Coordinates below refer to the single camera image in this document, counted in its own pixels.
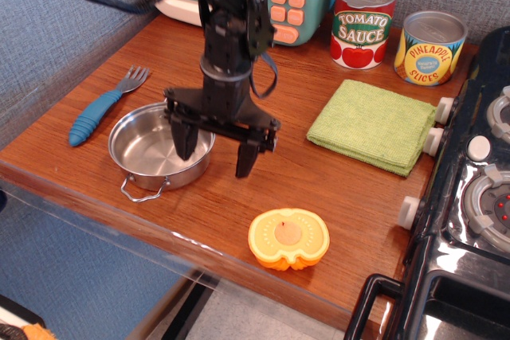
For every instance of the white stove knob middle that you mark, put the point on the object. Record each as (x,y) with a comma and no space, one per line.
(433,141)

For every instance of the white stove knob rear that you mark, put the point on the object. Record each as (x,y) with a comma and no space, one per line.
(443,110)

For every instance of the tomato sauce can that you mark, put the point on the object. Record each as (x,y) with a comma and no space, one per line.
(360,31)

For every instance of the white stove knob front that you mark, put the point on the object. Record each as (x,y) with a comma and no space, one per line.
(408,211)

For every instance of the stainless steel pot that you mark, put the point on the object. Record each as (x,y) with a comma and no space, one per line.
(142,146)

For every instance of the green folded cloth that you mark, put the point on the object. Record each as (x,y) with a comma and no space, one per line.
(373,125)

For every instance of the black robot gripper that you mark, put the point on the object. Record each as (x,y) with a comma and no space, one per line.
(223,105)

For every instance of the blue handled fork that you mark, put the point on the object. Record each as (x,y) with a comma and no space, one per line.
(89,119)

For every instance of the black toy stove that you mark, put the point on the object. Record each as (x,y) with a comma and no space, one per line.
(456,267)

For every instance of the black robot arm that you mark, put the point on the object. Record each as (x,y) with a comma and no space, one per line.
(237,34)

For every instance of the pineapple slices can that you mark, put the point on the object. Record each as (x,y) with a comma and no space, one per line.
(429,48)

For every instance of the orange toy pumpkin half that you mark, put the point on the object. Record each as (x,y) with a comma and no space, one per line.
(286,238)

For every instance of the white stove knob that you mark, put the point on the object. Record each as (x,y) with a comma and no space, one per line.
(408,211)
(443,110)
(433,141)

